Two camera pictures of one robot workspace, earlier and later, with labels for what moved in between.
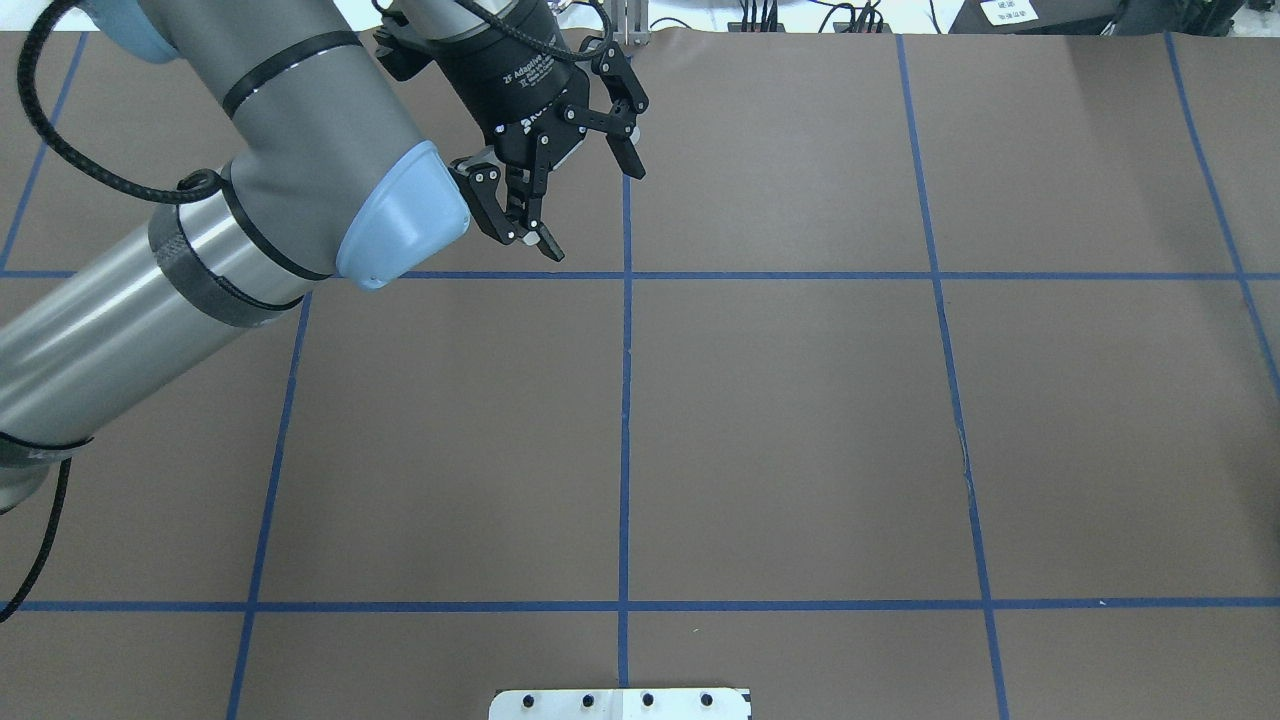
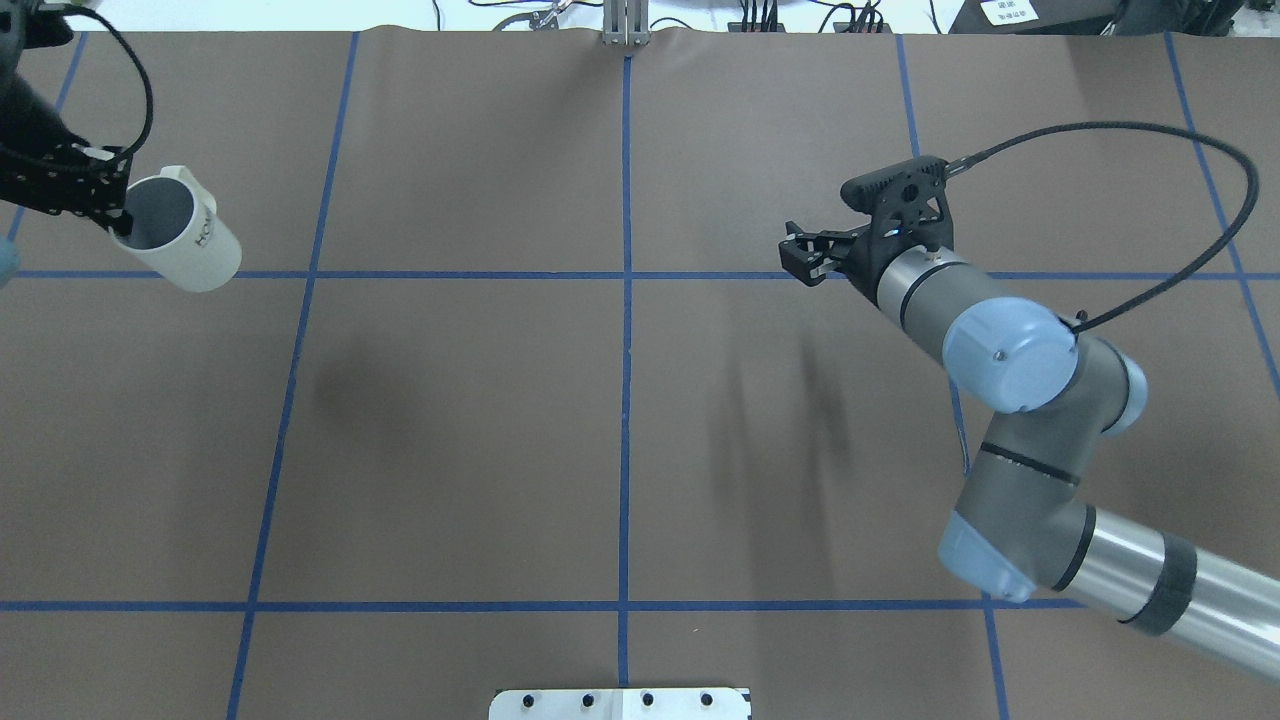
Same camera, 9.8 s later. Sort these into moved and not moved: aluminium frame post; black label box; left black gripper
Moved: left black gripper
Not moved: black label box; aluminium frame post
